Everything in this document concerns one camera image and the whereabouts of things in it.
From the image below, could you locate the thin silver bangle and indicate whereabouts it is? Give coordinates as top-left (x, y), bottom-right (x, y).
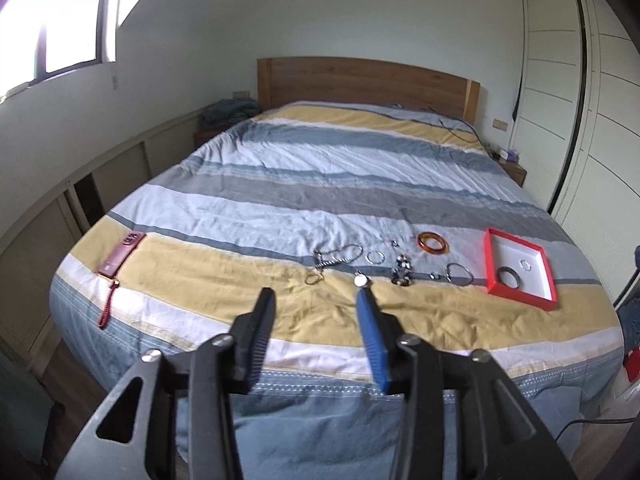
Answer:
top-left (445, 262), bottom-right (475, 286)

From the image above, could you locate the dark brown wide bangle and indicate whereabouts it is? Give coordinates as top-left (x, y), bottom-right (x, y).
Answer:
top-left (496, 266), bottom-right (523, 290)

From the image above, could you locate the silver brooch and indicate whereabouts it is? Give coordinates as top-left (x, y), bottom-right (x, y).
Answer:
top-left (354, 272), bottom-right (370, 288)

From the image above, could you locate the small twisted silver hoop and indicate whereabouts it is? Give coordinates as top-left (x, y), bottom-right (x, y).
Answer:
top-left (366, 250), bottom-right (385, 266)

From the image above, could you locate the amber orange bangle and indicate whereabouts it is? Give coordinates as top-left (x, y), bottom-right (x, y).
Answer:
top-left (416, 232), bottom-right (449, 255)

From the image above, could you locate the thin wire hoop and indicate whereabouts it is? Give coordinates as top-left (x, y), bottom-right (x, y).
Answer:
top-left (305, 268), bottom-right (324, 286)

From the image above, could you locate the silver chain bracelet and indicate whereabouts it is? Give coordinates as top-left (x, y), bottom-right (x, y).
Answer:
top-left (313, 242), bottom-right (366, 267)

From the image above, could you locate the red jewelry box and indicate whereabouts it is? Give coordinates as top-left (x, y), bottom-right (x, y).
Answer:
top-left (483, 229), bottom-right (558, 312)

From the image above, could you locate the wooden nightstand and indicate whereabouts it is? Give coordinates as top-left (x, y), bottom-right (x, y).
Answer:
top-left (491, 153), bottom-right (527, 188)

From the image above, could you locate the striped bed duvet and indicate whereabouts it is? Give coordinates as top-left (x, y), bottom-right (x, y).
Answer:
top-left (50, 102), bottom-right (623, 479)

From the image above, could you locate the purple tissue box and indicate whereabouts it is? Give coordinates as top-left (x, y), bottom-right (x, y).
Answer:
top-left (500, 148), bottom-right (520, 162)

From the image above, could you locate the dark folded blanket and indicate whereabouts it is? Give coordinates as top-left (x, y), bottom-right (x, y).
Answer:
top-left (200, 99), bottom-right (262, 130)

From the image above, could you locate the white sliding wardrobe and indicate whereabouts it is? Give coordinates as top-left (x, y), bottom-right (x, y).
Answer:
top-left (510, 0), bottom-right (639, 306)

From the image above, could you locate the wooden headboard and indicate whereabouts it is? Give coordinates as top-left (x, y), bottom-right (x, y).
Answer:
top-left (257, 56), bottom-right (480, 124)

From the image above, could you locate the window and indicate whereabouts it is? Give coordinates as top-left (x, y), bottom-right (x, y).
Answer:
top-left (1, 0), bottom-right (139, 100)

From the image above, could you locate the black cable on bed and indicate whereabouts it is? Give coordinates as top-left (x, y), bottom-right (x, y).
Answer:
top-left (389, 103), bottom-right (484, 148)

